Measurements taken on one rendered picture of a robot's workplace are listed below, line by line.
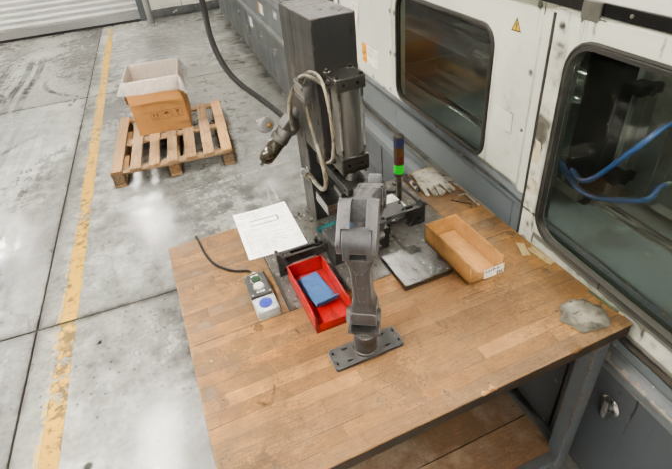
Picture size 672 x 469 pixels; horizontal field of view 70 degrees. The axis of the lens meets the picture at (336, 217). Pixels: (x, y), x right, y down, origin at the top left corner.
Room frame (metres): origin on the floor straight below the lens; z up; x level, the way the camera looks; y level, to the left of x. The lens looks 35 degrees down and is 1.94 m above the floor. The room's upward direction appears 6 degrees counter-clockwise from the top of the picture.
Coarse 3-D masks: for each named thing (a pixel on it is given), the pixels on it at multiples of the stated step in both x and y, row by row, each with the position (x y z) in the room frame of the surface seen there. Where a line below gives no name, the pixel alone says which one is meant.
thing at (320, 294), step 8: (304, 280) 1.12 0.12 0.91; (312, 280) 1.12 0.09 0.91; (320, 280) 1.11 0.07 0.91; (304, 288) 1.09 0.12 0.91; (312, 288) 1.08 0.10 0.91; (320, 288) 1.08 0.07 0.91; (328, 288) 1.07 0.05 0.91; (312, 296) 1.05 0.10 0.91; (320, 296) 1.04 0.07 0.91; (328, 296) 1.04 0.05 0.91; (336, 296) 1.03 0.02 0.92; (320, 304) 1.00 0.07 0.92
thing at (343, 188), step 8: (328, 168) 1.34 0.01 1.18; (336, 168) 1.33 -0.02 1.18; (336, 176) 1.28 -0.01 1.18; (352, 176) 1.25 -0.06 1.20; (360, 176) 1.27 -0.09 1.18; (336, 184) 1.28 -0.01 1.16; (344, 184) 1.23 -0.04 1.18; (352, 184) 1.23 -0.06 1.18; (320, 192) 1.27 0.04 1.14; (328, 192) 1.26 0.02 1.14; (336, 192) 1.26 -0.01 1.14; (344, 192) 1.22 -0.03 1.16; (352, 192) 1.20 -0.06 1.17; (320, 200) 1.24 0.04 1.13; (328, 200) 1.22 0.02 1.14; (336, 200) 1.21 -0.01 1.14; (328, 208) 1.19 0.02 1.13; (336, 208) 1.19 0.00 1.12
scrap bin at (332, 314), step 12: (300, 264) 1.15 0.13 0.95; (312, 264) 1.17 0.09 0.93; (324, 264) 1.15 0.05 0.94; (288, 276) 1.14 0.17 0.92; (300, 276) 1.15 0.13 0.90; (324, 276) 1.14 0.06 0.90; (300, 288) 1.09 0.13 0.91; (336, 288) 1.06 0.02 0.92; (300, 300) 1.03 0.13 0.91; (336, 300) 1.02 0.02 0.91; (348, 300) 0.97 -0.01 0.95; (312, 312) 0.93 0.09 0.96; (324, 312) 0.98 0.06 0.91; (336, 312) 0.98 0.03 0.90; (312, 324) 0.94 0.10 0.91; (324, 324) 0.91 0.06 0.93; (336, 324) 0.93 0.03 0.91
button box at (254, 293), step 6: (198, 240) 1.39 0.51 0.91; (204, 252) 1.32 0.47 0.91; (210, 258) 1.28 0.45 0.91; (216, 264) 1.25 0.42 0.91; (228, 270) 1.21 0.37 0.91; (234, 270) 1.21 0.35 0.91; (240, 270) 1.20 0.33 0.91; (246, 270) 1.20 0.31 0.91; (246, 276) 1.15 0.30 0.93; (252, 276) 1.14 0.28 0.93; (264, 276) 1.14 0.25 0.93; (246, 282) 1.12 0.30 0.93; (252, 282) 1.11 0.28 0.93; (264, 282) 1.11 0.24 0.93; (252, 288) 1.09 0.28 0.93; (264, 288) 1.08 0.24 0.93; (270, 288) 1.08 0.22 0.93; (252, 294) 1.06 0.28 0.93; (258, 294) 1.06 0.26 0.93; (264, 294) 1.06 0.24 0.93; (252, 300) 1.05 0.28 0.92
